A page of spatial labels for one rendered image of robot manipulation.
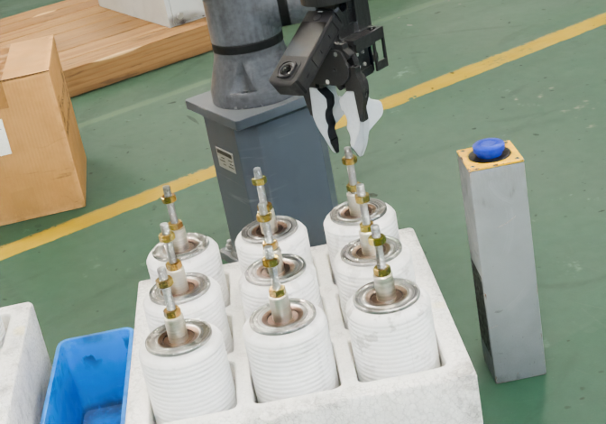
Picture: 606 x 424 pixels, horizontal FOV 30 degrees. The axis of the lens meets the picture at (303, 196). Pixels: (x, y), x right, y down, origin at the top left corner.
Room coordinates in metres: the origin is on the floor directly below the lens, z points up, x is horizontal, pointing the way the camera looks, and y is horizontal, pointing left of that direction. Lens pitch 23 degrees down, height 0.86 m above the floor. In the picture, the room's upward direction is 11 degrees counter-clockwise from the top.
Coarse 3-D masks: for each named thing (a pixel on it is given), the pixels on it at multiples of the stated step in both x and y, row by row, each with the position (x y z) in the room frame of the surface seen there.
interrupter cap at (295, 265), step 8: (288, 256) 1.25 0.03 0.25; (296, 256) 1.25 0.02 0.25; (256, 264) 1.25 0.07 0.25; (288, 264) 1.23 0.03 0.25; (296, 264) 1.23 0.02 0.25; (304, 264) 1.22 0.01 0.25; (248, 272) 1.23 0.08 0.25; (256, 272) 1.23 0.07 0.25; (264, 272) 1.23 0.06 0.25; (288, 272) 1.21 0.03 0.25; (296, 272) 1.21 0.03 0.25; (248, 280) 1.21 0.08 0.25; (256, 280) 1.21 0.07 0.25; (264, 280) 1.20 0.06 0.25; (280, 280) 1.19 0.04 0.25; (288, 280) 1.19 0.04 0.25
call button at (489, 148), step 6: (486, 138) 1.32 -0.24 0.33; (492, 138) 1.32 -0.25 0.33; (498, 138) 1.32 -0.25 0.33; (474, 144) 1.31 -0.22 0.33; (480, 144) 1.31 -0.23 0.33; (486, 144) 1.30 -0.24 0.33; (492, 144) 1.30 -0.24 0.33; (498, 144) 1.29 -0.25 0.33; (504, 144) 1.30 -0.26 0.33; (474, 150) 1.30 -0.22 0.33; (480, 150) 1.29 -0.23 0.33; (486, 150) 1.29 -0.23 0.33; (492, 150) 1.29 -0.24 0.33; (498, 150) 1.29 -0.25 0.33; (480, 156) 1.30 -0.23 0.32; (486, 156) 1.29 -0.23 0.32; (492, 156) 1.29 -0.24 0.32; (498, 156) 1.29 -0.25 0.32
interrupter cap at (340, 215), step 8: (376, 200) 1.37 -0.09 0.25; (336, 208) 1.37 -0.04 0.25; (344, 208) 1.36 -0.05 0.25; (368, 208) 1.35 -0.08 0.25; (376, 208) 1.34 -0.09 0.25; (384, 208) 1.33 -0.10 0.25; (336, 216) 1.34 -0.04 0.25; (344, 216) 1.34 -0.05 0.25; (352, 216) 1.34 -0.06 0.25; (376, 216) 1.32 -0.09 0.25; (344, 224) 1.32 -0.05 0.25; (352, 224) 1.31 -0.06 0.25
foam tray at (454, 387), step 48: (144, 288) 1.39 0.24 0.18; (336, 288) 1.29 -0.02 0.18; (432, 288) 1.24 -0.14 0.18; (144, 336) 1.25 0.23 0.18; (240, 336) 1.21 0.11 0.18; (336, 336) 1.17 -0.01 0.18; (144, 384) 1.14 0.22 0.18; (240, 384) 1.10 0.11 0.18; (384, 384) 1.05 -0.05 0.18; (432, 384) 1.03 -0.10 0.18
